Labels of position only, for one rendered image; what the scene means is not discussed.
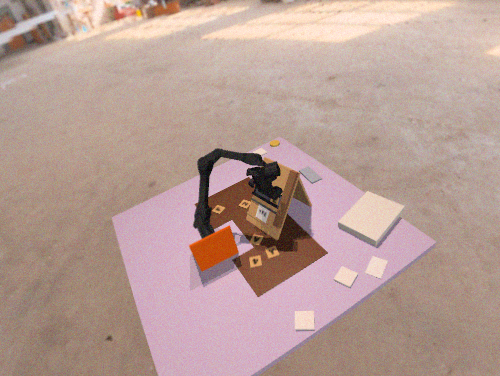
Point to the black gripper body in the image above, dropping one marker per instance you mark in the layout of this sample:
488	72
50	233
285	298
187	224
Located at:
273	192

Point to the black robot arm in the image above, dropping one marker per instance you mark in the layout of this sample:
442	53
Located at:
205	166

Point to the grey flat rectangular tile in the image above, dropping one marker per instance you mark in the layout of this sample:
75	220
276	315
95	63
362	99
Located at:
310	174

